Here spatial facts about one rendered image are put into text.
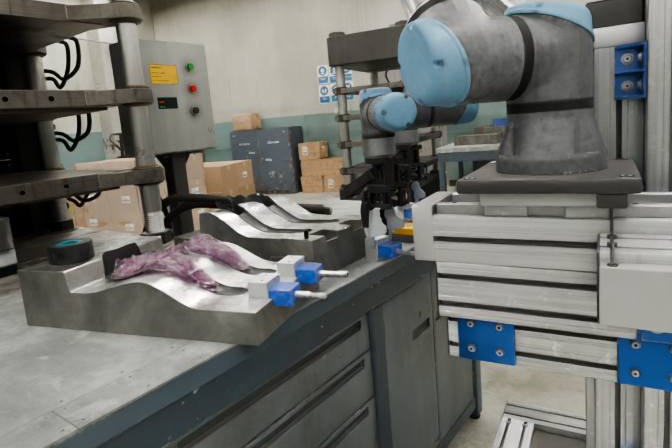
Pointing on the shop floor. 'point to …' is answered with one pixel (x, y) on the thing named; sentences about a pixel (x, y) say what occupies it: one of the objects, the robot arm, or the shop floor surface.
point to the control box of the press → (172, 111)
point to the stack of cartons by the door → (319, 168)
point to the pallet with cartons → (229, 178)
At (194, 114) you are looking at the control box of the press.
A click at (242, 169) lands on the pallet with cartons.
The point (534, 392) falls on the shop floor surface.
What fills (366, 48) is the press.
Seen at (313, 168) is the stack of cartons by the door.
